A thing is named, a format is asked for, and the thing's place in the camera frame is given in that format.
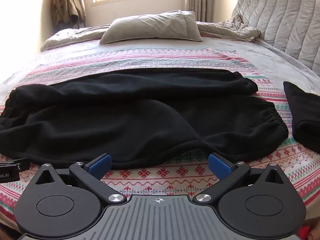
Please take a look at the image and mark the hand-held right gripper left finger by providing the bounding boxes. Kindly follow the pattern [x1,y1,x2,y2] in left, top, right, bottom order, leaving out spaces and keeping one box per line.
[34,154,127,204]

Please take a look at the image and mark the hanging beige clothes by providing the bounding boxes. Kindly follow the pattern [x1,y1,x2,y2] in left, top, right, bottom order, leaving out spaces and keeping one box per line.
[51,0,86,27]

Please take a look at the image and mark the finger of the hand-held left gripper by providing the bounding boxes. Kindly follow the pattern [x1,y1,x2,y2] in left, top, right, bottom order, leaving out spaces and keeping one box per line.
[0,158,31,172]

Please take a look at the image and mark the grey bed sheet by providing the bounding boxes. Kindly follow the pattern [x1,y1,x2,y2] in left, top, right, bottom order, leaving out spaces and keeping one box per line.
[40,36,320,90]

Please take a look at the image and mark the beige pillow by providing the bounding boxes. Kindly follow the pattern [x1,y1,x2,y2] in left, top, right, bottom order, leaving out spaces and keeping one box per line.
[99,10,203,45]

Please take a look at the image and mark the grey padded headboard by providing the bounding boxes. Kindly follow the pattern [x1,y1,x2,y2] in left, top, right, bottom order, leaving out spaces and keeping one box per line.
[231,0,320,69]

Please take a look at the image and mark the folded black cloth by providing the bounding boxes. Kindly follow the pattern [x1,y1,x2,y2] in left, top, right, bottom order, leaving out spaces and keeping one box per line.
[283,81,320,154]

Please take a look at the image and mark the black pants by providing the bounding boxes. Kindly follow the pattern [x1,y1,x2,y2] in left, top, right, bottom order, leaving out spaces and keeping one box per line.
[0,68,289,169]

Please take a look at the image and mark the patterned striped blanket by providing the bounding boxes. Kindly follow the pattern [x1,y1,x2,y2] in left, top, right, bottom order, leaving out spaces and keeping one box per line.
[0,46,320,224]

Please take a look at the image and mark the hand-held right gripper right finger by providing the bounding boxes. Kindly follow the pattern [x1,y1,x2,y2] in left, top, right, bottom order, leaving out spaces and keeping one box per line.
[195,153,288,203]

